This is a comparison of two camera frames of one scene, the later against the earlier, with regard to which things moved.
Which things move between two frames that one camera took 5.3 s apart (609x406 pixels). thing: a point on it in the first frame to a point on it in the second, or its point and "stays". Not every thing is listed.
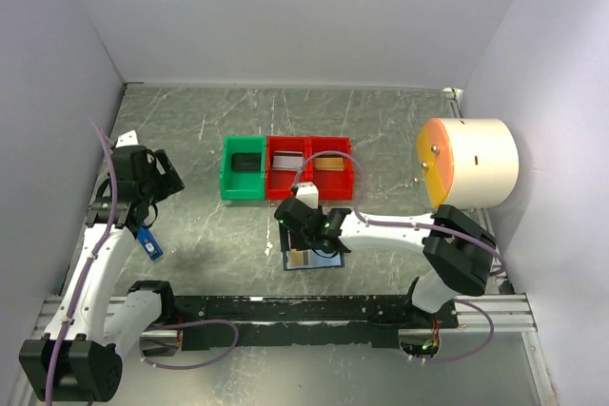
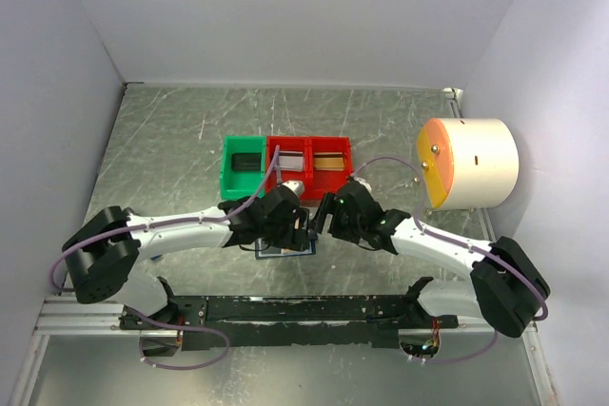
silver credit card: x=287 y=161 stays
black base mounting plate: x=208 y=323 stays
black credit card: x=246 y=162 stays
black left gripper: x=168 y=182 to x=294 y=240
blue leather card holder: x=294 y=259 to x=265 y=251
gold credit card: x=328 y=164 stays
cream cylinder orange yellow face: x=466 y=163 stays
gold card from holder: x=296 y=258 to x=286 y=250
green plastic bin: x=243 y=174 stays
